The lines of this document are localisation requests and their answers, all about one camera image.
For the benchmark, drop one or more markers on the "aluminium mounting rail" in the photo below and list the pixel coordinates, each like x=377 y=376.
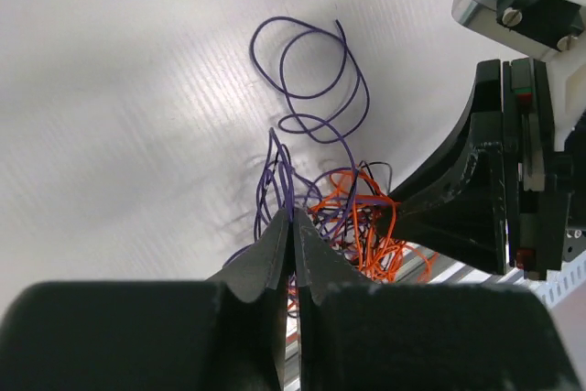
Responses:
x=421 y=265

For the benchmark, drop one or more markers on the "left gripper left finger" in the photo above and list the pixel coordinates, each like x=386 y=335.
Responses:
x=246 y=315

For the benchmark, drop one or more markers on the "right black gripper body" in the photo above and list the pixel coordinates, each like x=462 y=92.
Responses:
x=537 y=177

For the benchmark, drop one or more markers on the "white slotted cable duct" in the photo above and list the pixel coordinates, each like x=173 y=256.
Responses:
x=559 y=284

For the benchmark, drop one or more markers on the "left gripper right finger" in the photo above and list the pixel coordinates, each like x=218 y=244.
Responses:
x=340 y=314

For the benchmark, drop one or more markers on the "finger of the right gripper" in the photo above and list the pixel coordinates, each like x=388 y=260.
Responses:
x=454 y=203

